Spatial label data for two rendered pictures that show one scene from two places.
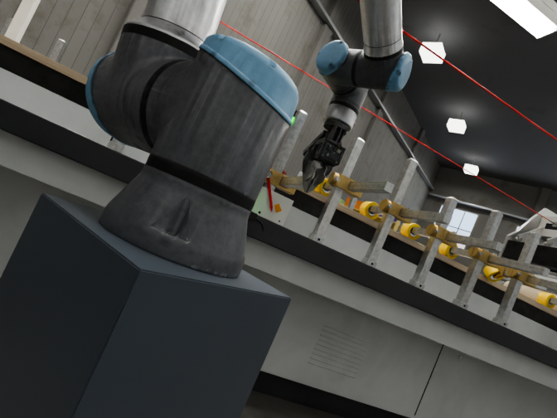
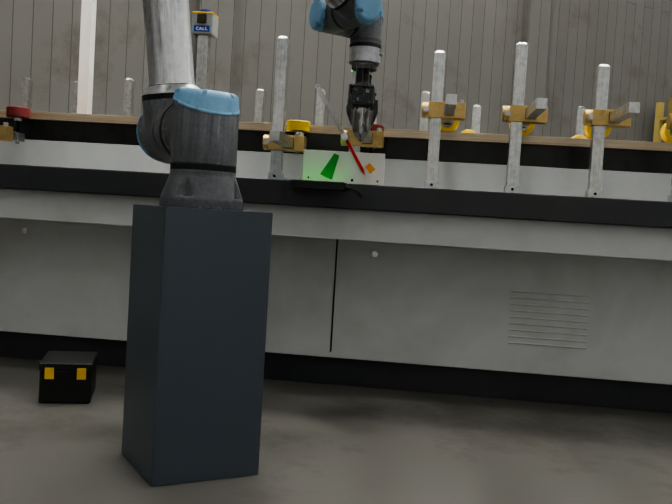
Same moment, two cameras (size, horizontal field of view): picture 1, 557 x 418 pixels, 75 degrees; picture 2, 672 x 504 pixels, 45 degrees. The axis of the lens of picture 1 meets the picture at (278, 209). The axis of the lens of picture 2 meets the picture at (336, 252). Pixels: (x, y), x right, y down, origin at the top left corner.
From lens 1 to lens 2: 1.46 m
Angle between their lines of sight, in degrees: 24
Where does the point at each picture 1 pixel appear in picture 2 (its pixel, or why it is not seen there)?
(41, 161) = not seen: hidden behind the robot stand
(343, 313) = (533, 269)
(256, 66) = (195, 98)
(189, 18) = (170, 76)
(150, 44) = (155, 102)
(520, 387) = not seen: outside the picture
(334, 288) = (477, 234)
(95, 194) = not seen: hidden behind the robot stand
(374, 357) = (604, 314)
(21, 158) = (129, 213)
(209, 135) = (186, 142)
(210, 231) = (203, 188)
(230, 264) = (221, 201)
